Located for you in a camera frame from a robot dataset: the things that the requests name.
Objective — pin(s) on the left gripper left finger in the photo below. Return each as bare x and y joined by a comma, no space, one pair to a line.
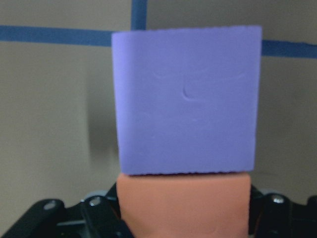
96,216

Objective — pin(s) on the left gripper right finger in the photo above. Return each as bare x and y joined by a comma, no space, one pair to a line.
273,215

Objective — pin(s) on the orange foam block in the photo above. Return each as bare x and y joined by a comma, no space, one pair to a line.
185,206

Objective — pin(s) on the purple foam block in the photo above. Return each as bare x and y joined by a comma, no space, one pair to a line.
186,100

